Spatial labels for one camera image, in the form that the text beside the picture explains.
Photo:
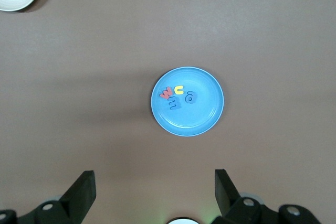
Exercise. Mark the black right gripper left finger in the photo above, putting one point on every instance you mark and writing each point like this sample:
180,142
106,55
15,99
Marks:
78,197

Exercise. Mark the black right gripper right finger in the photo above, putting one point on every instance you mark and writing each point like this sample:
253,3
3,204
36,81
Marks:
228,197

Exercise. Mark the blue foam letter a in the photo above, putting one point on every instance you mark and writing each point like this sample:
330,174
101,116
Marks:
190,98

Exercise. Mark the blue foam lowercase m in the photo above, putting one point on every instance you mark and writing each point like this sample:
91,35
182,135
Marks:
174,103

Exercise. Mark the yellow foam letter u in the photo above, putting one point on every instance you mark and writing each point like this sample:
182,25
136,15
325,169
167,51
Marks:
179,92

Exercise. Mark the pink foam letter w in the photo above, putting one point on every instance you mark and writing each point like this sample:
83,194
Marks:
166,93

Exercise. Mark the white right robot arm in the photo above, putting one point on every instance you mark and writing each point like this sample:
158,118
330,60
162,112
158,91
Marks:
183,221

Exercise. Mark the blue plate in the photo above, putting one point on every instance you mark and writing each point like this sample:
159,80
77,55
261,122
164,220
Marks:
202,119

